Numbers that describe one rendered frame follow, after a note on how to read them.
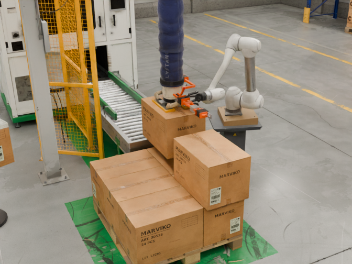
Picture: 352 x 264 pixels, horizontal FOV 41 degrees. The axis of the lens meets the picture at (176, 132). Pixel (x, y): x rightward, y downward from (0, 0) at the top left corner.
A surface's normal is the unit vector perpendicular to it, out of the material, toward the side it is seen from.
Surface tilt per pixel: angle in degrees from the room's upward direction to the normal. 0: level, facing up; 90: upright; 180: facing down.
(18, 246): 0
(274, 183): 0
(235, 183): 90
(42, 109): 90
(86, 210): 0
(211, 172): 90
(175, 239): 90
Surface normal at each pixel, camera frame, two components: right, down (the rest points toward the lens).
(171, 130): 0.44, 0.37
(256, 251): -0.01, -0.91
